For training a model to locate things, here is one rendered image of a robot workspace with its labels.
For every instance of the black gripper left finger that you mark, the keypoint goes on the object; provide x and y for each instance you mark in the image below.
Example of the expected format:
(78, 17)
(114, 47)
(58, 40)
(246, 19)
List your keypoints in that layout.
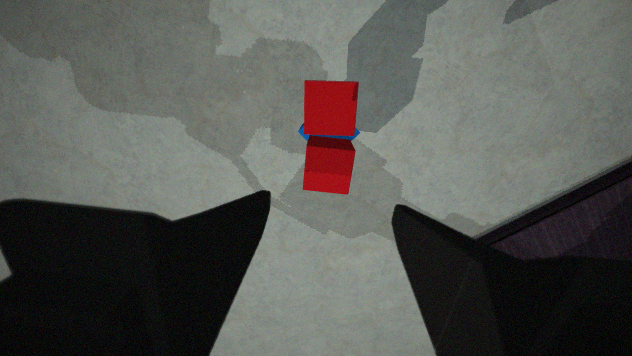
(188, 270)

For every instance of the red cube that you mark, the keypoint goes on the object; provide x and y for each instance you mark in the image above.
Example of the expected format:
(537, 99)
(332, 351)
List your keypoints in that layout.
(330, 107)
(328, 164)

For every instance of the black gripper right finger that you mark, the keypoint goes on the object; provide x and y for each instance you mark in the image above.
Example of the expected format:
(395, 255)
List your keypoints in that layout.
(476, 300)

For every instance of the blue cube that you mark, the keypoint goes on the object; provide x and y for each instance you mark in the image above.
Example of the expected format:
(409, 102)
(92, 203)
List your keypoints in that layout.
(301, 131)

